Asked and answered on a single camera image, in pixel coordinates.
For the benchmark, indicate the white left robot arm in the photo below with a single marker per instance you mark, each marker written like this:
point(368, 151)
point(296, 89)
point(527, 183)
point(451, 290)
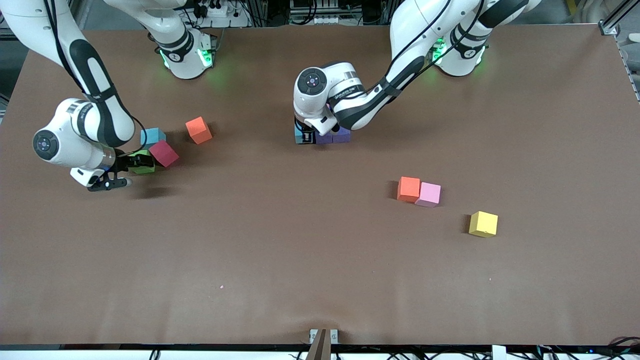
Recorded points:
point(312, 82)

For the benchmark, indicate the green foam cube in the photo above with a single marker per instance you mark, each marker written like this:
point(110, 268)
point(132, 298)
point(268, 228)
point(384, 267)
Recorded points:
point(142, 170)

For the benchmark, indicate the yellow foam cube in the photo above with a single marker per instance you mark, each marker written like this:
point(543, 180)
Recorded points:
point(483, 224)

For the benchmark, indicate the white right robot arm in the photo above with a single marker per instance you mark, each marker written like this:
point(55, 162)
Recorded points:
point(65, 140)

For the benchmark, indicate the light blue foam cube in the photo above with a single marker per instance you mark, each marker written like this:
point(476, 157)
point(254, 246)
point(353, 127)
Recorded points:
point(151, 135)
point(298, 137)

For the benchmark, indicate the white corner bracket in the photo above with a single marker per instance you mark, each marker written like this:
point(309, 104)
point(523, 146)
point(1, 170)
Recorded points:
point(609, 29)

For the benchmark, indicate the metal bracket with post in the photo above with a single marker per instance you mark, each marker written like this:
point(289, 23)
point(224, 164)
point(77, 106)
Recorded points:
point(320, 345)

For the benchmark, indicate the aluminium frame profile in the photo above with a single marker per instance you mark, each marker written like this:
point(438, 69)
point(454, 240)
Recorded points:
point(625, 12)

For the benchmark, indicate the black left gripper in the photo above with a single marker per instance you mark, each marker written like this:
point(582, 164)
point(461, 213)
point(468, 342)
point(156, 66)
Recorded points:
point(301, 125)

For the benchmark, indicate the white power strip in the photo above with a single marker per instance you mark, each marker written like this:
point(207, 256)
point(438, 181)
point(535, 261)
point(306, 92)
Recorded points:
point(215, 10)

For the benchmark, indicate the red foam cube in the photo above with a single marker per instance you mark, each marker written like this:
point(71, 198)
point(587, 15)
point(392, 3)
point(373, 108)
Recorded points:
point(165, 153)

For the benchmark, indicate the purple foam cube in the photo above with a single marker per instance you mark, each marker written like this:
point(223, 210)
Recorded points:
point(342, 136)
point(324, 138)

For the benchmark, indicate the brown table cover sheet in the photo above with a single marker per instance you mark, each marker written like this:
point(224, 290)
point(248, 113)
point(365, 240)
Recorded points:
point(320, 260)

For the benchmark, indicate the orange foam cube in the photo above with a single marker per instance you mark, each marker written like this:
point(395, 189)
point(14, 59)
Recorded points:
point(198, 129)
point(409, 188)

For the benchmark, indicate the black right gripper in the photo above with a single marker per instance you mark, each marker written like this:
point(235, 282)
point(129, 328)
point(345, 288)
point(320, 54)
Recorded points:
point(121, 162)

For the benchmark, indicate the aluminium edge rail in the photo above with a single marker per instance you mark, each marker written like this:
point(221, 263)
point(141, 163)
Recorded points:
point(631, 75)

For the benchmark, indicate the pink foam cube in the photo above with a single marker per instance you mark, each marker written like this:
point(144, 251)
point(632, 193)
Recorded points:
point(428, 195)

